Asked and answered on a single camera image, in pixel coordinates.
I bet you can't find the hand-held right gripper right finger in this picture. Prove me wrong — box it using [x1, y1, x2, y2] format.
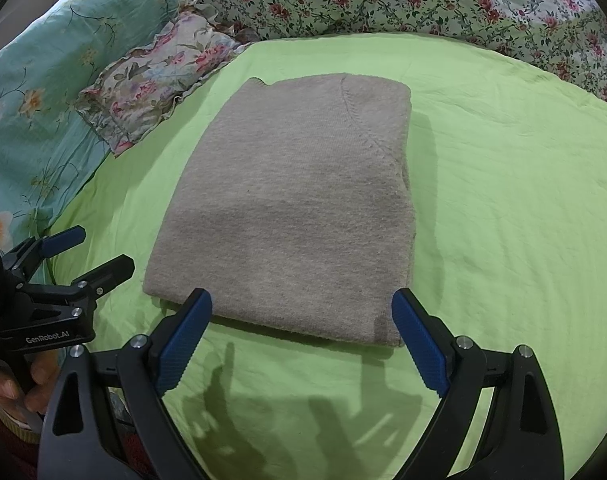
[391, 287, 567, 480]

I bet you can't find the person's left hand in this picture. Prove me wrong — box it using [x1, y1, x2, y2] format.
[0, 349, 61, 416]

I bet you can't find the ruffled floral pillow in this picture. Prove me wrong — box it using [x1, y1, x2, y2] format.
[76, 7, 249, 158]

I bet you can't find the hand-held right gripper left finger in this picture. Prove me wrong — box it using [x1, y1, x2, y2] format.
[37, 287, 214, 480]

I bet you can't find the person's left forearm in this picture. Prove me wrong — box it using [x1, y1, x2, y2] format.
[0, 392, 46, 480]

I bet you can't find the green bed sheet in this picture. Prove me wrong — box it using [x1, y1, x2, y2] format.
[43, 32, 607, 480]

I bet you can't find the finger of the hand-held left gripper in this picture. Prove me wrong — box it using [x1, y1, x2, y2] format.
[3, 225, 87, 281]
[48, 254, 135, 311]

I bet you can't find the beige knit sweater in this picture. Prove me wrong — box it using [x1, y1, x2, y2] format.
[143, 74, 418, 348]

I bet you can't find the teal floral pillow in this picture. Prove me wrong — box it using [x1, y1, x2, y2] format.
[0, 0, 184, 291]

